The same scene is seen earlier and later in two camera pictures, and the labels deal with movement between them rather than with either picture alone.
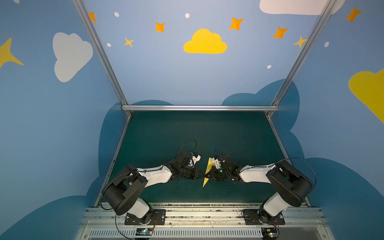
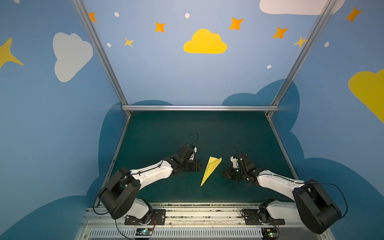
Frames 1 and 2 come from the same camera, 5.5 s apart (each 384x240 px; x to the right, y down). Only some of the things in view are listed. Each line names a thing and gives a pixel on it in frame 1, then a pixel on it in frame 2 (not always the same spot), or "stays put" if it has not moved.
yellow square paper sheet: (210, 164) stays put
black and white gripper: (226, 160) -> (243, 161)
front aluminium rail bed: (206, 222) stays put
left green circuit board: (145, 231) stays put
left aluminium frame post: (90, 24) stays put
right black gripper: (215, 173) -> (235, 172)
